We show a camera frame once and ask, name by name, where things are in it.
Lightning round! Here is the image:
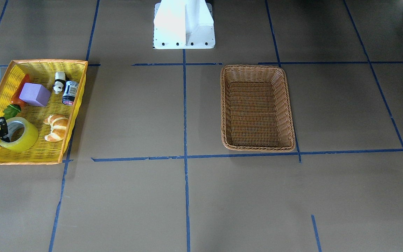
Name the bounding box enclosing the yellow woven plastic basket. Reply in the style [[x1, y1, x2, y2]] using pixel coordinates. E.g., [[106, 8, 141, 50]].
[[0, 59, 88, 165]]

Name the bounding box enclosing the yellow packing tape roll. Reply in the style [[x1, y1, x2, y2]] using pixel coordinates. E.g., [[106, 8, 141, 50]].
[[0, 117, 38, 153]]

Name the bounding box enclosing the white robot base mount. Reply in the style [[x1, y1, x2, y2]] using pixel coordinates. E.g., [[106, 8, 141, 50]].
[[153, 0, 216, 50]]

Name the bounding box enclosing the brown wicker basket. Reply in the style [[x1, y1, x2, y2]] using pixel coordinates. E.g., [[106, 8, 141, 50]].
[[220, 64, 296, 153]]

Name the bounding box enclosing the orange toy carrot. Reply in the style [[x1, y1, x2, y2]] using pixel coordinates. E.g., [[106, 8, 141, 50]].
[[3, 74, 30, 120]]

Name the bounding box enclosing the panda figurine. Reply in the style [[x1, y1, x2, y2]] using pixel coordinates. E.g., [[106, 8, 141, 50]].
[[53, 71, 66, 95]]

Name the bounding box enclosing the purple foam cube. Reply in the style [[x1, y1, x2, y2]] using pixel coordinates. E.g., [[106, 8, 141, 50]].
[[19, 83, 51, 107]]

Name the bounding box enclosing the toy croissant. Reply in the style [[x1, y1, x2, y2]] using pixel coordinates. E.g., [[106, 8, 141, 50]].
[[43, 114, 69, 142]]

